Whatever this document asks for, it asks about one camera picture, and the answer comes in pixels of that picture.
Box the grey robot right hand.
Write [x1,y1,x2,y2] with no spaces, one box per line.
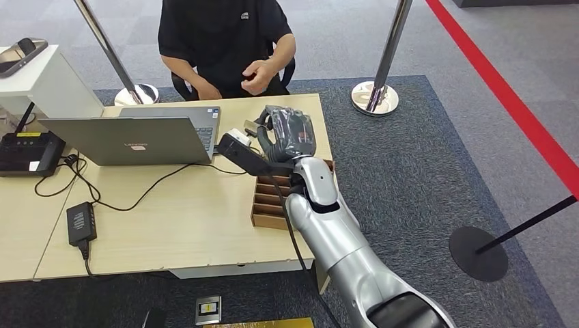
[256,105,317,163]

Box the person's left hand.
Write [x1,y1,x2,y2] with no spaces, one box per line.
[241,59,278,96]

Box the person's right hand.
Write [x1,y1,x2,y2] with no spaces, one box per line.
[195,80,224,101]

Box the person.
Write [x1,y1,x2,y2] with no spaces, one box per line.
[157,0,298,101]

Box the wooden card organizer box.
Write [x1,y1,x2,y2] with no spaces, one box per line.
[250,158,337,231]

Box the grey laptop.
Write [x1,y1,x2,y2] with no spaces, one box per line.
[38,106,222,167]

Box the dark grey carpet mat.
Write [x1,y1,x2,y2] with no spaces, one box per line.
[0,74,567,328]

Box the black power adapter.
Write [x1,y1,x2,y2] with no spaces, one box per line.
[66,201,98,248]

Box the black terminal with antenna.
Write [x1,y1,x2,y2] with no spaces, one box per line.
[0,101,67,178]

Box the gold floor plate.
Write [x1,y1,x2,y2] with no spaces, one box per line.
[202,317,315,328]

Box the silver floor socket box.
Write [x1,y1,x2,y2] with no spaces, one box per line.
[195,295,223,327]

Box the red barrier belt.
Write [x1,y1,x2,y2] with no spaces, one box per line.
[425,0,579,200]

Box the black stanchion with round base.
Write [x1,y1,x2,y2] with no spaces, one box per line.
[449,195,579,283]

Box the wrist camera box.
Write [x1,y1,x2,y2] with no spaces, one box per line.
[216,128,295,178]

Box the black card reader cable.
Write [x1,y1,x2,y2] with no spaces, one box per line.
[194,143,249,176]

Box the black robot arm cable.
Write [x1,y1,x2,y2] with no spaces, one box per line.
[269,175,342,328]

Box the chrome stanchion post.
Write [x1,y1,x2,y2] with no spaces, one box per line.
[73,0,160,107]
[350,0,414,118]

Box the black laptop power cable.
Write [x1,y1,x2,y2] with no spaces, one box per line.
[72,151,218,213]

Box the white pedestal cabinet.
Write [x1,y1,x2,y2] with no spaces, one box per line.
[0,44,105,120]

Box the black looped terminal cable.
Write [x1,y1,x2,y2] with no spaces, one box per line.
[33,153,87,199]

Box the black adapter mains cable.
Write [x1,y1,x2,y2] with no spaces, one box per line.
[79,240,94,278]

